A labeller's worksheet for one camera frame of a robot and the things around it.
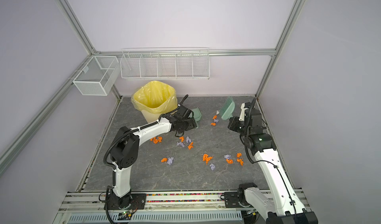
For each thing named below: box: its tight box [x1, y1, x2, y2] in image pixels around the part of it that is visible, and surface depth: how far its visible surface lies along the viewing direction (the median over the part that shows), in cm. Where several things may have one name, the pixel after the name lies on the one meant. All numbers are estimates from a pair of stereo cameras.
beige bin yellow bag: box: [130, 80, 178, 124], surface depth 93 cm
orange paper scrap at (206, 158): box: [202, 153, 214, 166], surface depth 89 cm
